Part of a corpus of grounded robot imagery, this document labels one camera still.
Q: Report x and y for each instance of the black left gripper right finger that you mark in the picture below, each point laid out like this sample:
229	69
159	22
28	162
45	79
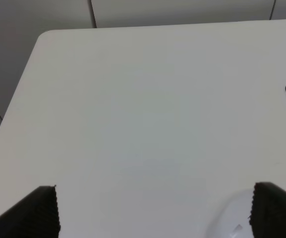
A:
268	211

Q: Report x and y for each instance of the white computer mouse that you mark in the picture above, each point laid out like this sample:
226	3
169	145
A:
233	220

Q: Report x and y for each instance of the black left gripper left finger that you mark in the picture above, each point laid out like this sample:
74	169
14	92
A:
34	216

